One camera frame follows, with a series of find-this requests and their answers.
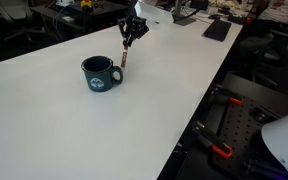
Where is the marker with red cap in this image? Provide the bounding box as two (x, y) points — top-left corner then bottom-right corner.
(119, 44), (130, 69)

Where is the dark teal mug with logo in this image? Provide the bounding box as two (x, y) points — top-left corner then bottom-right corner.
(80, 55), (124, 93)

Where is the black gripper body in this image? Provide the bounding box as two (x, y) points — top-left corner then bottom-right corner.
(125, 15), (148, 29)

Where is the black clamp with orange handle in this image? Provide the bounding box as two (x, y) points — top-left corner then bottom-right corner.
(212, 84), (244, 106)
(192, 119), (234, 160)

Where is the black computer mouse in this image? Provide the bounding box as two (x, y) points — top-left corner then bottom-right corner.
(207, 13), (222, 20)

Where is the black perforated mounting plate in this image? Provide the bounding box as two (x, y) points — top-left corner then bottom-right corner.
(212, 96), (287, 180)

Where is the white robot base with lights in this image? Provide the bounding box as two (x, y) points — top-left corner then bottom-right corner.
(261, 107), (288, 176)

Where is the black robot cart top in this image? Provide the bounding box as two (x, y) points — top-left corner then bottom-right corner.
(222, 73), (288, 118)

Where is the person in white shirt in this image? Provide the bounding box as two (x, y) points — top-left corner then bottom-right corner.
(260, 0), (288, 22)

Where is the black connector block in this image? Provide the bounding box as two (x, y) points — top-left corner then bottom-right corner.
(250, 106), (268, 123)

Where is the yellow object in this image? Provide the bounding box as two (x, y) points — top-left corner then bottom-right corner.
(80, 0), (94, 9)

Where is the dark office chair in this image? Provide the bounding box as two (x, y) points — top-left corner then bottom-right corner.
(237, 18), (288, 91)

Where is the black keyboard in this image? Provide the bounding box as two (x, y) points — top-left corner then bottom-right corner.
(202, 19), (233, 43)

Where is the gray office chair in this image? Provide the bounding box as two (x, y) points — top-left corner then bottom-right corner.
(0, 0), (33, 43)

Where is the gray monitor stand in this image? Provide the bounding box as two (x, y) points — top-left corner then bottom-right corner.
(172, 0), (197, 27)

